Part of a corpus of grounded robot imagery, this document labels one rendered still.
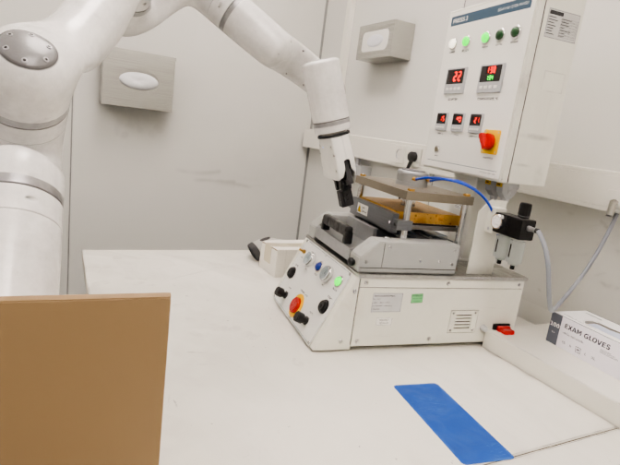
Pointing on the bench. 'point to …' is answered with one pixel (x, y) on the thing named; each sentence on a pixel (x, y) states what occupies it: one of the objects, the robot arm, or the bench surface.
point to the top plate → (417, 182)
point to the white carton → (588, 339)
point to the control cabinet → (500, 106)
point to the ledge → (558, 369)
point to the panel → (312, 290)
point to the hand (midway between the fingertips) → (345, 197)
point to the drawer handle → (338, 227)
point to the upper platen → (420, 214)
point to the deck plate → (428, 274)
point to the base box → (417, 312)
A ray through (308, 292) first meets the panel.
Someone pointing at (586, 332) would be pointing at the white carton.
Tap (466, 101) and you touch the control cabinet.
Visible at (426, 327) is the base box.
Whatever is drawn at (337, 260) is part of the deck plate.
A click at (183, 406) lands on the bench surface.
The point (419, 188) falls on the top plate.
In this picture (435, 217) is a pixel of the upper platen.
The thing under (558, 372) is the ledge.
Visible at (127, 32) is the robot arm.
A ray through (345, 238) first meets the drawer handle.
